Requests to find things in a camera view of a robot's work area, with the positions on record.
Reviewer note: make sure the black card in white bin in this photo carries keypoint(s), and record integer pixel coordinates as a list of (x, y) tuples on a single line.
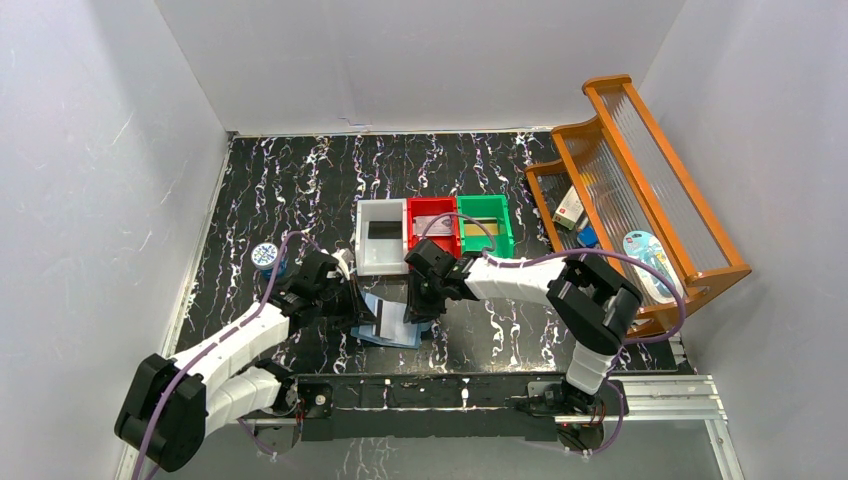
[(385, 230)]

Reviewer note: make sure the red plastic bin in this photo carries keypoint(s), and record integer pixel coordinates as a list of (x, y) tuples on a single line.
[(417, 206)]

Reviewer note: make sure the small blue object on shelf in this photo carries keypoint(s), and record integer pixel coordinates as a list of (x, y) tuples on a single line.
[(587, 237)]

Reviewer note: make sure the white credit card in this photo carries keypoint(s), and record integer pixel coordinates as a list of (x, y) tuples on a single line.
[(433, 225)]

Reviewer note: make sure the white plastic bin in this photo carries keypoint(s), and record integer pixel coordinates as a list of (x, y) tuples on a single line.
[(380, 240)]

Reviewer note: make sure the green plastic bin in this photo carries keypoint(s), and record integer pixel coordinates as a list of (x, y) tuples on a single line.
[(487, 206)]

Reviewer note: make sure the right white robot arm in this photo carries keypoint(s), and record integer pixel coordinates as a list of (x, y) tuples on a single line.
[(595, 302)]

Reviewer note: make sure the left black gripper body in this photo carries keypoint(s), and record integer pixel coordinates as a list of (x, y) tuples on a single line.
[(348, 304)]

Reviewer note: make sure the blue blister pack toy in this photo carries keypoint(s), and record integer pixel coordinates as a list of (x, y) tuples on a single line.
[(646, 248)]

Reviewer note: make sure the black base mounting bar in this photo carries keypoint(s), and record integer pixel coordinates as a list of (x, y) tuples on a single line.
[(465, 405)]

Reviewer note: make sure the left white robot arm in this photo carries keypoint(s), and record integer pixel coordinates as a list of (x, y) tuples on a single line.
[(174, 403)]

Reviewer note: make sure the blue card holder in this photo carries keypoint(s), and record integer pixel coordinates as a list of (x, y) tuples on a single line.
[(415, 331)]

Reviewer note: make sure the aluminium rail frame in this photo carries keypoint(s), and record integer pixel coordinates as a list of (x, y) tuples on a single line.
[(622, 398)]

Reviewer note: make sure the gold card in green bin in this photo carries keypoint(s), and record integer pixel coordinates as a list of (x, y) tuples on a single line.
[(481, 227)]

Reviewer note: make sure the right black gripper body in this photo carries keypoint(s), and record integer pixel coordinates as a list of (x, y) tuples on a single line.
[(435, 279)]

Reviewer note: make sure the blue round tape tin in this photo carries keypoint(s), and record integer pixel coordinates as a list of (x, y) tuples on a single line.
[(267, 259)]

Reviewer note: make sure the small red white box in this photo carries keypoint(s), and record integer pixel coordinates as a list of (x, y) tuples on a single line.
[(569, 210)]

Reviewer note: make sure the orange wooden shelf rack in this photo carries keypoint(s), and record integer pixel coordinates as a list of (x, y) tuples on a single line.
[(630, 179)]

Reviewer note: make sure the white card with black stripe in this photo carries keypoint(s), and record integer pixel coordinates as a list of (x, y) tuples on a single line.
[(390, 321)]

